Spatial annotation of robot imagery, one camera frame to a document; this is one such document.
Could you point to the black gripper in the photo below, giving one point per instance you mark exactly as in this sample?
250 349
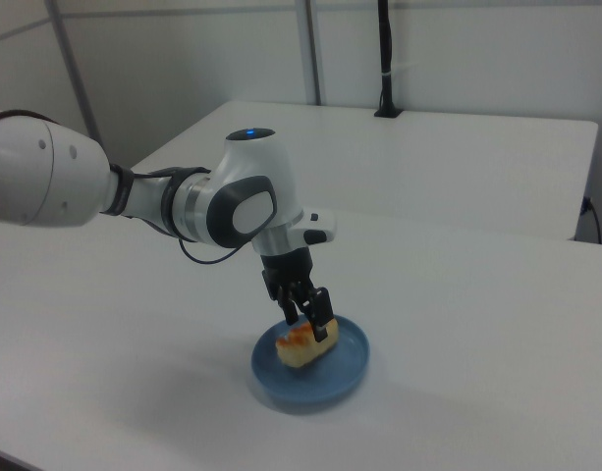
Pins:
287 275

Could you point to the toy bread with orange crust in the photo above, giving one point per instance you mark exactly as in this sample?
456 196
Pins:
300 350

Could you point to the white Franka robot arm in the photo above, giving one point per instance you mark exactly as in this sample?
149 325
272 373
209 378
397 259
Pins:
251 167

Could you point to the blue round plate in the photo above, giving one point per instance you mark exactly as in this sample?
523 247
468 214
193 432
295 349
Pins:
347 373

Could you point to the white side table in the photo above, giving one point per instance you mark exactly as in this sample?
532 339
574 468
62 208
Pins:
428 167

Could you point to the grey partition frame post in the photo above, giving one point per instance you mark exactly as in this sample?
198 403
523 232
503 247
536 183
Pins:
311 49
74 68

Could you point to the black camera pole with base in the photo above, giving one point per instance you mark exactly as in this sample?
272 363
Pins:
388 59

